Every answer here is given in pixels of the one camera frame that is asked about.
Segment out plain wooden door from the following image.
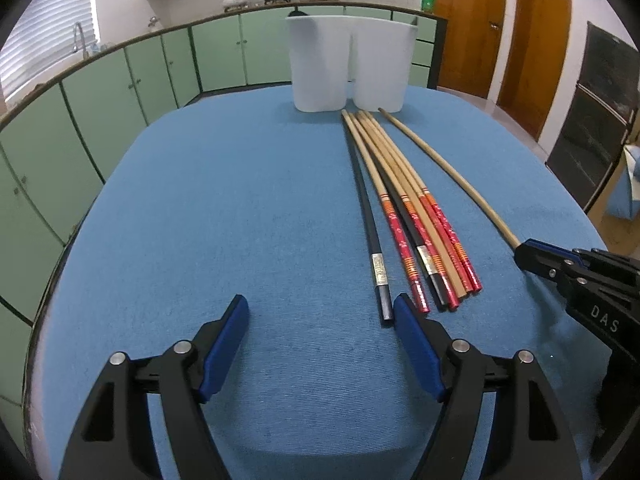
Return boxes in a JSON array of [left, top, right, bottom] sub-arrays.
[[495, 0, 573, 142]]

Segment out black chopstick with silver band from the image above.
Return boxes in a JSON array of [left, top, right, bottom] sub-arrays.
[[349, 137, 396, 325], [372, 157, 449, 310]]

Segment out light blue box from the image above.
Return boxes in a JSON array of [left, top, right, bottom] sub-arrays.
[[607, 144, 640, 221]]

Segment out white two-compartment utensil holder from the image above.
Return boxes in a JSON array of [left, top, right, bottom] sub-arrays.
[[285, 14, 418, 113]]

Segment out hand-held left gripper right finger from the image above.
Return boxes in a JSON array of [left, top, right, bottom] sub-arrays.
[[392, 292, 583, 480]]

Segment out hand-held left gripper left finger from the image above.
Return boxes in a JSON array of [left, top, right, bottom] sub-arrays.
[[59, 294, 251, 480]]

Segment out green base cabinets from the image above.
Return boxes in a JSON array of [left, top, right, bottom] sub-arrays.
[[0, 4, 448, 461]]

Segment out black oven cabinet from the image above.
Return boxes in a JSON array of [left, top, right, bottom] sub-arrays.
[[545, 21, 640, 212]]

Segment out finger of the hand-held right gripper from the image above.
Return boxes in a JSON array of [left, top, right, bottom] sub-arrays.
[[572, 247, 640, 277], [514, 240, 593, 291]]

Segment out white window blind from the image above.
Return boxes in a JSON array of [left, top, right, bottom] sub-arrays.
[[0, 0, 101, 106]]

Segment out wooden door with handle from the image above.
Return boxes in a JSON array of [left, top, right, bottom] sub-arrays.
[[432, 0, 508, 100]]

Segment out blue table cloth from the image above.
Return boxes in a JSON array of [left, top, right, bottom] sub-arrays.
[[30, 84, 608, 480]]

